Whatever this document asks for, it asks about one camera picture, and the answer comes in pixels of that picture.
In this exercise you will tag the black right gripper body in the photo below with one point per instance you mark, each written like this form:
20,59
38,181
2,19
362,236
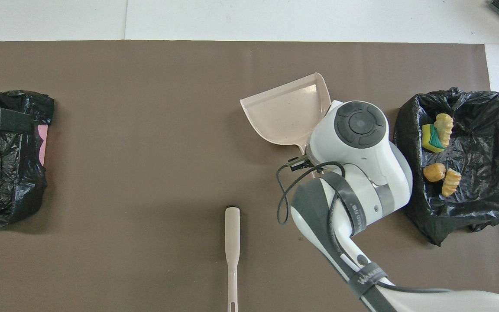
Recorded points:
300,163

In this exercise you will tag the beige plastic dustpan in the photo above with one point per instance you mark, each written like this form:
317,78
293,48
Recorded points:
284,112

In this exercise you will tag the beige hand brush black bristles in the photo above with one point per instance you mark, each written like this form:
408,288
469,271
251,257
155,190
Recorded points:
232,225

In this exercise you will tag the yellow green sponge piece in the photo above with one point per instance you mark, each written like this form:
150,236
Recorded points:
429,136

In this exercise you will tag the brown toy bread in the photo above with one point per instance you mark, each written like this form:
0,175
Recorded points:
434,172

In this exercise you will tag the pale toy bread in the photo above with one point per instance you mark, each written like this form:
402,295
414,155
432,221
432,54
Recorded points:
443,128

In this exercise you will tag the orange striped toy croissant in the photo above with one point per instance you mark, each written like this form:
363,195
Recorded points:
451,182

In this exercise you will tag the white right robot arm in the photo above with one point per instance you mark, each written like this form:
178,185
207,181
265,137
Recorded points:
362,151

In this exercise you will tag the pink plastic bin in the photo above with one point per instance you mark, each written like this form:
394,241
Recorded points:
43,143

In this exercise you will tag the black trash bag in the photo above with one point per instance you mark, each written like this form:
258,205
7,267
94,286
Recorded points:
483,143
7,173

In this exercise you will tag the brown table mat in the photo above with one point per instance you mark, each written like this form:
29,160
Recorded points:
145,78

